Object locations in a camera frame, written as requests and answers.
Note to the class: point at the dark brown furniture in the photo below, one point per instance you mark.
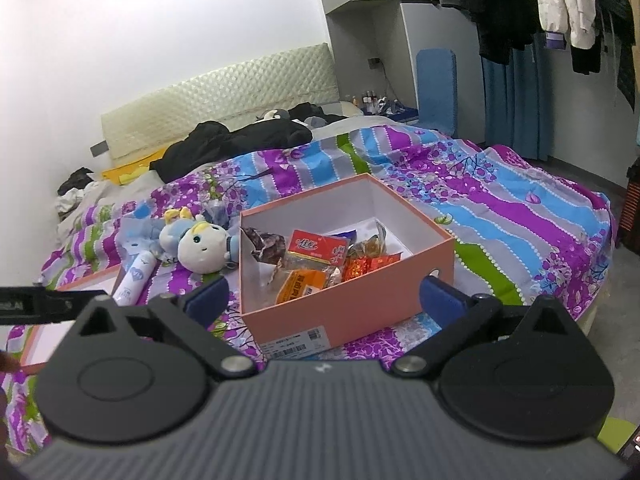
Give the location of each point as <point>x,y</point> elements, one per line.
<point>632,200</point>

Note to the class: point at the pink shoebox lid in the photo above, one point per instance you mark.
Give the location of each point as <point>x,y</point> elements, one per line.
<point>45,340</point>

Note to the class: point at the blue padded panel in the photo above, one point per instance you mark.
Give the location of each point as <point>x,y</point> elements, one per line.
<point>436,90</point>

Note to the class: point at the dark plaid hanging garment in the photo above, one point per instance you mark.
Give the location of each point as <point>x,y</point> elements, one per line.
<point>620,25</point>

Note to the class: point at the purple floral blanket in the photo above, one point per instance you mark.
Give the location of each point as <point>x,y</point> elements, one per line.
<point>500,210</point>

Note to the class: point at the group of small bottles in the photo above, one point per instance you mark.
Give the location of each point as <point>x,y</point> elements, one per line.
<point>370,100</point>

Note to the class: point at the white spray bottle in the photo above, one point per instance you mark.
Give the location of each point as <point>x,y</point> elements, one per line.
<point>132,275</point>

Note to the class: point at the blue curtain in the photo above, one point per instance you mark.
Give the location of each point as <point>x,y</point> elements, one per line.
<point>517,105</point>

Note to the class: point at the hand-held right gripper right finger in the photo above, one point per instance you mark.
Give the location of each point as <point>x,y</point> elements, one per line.
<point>442,300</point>

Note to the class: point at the white wardrobe cabinet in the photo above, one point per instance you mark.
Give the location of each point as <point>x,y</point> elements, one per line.
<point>370,10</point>

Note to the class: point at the grey bed sheet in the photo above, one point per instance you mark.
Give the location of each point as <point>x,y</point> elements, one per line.
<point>330,130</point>

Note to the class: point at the wall socket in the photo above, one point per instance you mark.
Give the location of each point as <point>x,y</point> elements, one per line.
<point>373,62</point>

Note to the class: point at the yellow cloth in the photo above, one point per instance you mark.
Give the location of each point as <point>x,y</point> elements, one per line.
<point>132,170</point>

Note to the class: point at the black hanging garment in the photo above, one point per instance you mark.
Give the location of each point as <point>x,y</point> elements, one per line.
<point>505,10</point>

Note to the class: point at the dark brown snack packet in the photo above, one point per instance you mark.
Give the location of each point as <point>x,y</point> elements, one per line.
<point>265,247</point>

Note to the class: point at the red label snack packet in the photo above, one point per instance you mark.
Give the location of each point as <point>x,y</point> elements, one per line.
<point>315,250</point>

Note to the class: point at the pile of dark and white clothes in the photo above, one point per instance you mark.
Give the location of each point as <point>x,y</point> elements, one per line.
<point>77,190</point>

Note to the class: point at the blue cloth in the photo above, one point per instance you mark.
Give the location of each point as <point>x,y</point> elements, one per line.
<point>397,110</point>

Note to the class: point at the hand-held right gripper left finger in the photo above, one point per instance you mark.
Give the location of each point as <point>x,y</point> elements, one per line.
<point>209,296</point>

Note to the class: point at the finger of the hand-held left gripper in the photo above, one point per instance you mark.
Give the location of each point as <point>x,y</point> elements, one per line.
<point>60,305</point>

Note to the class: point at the green cloth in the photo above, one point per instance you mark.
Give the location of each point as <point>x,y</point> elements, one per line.
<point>612,437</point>

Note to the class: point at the cream quilted headboard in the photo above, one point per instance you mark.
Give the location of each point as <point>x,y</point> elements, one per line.
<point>225,90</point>

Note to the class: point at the black jacket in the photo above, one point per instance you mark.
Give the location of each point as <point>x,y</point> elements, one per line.
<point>235,145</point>

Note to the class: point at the orange red foil snack packet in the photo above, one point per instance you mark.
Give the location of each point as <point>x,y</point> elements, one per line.
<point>370,266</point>

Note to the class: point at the pink shoebox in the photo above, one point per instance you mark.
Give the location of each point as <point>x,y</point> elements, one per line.
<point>350,320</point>

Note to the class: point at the white and blue plush doll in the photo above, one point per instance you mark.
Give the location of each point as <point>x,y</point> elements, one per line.
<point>200,245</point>

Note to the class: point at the clear packet of yellow snacks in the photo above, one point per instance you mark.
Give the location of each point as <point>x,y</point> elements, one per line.
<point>370,242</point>

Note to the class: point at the white hanging jacket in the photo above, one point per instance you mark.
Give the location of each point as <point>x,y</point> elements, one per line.
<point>565,0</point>

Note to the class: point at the person's left hand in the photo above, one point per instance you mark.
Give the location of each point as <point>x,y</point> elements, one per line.
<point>9,363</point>

